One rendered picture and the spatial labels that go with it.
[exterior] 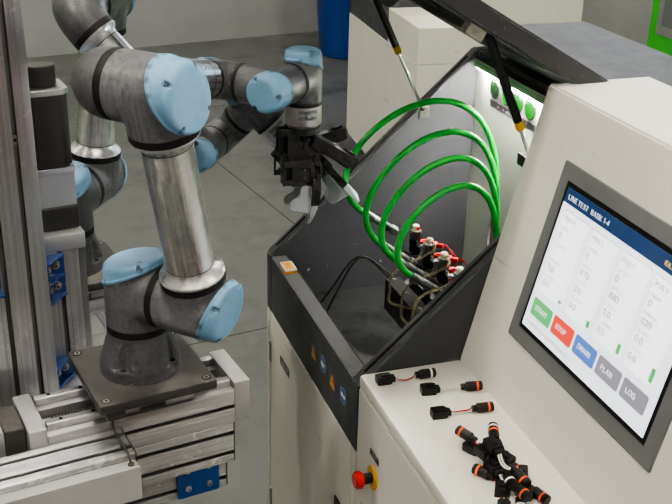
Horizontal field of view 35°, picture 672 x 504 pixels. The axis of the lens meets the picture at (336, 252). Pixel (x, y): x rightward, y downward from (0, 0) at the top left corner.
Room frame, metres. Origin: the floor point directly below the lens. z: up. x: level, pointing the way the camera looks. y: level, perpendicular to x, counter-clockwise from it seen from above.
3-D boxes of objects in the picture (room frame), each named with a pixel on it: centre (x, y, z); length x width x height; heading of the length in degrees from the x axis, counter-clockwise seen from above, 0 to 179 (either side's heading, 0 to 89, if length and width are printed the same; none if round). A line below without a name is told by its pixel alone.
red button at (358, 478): (1.73, -0.07, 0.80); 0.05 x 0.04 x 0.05; 19
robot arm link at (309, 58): (2.03, 0.07, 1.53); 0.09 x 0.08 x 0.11; 153
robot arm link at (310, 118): (2.03, 0.07, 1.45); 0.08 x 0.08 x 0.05
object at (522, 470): (1.50, -0.29, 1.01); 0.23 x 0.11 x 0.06; 19
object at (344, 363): (2.17, 0.04, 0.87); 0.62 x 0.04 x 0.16; 19
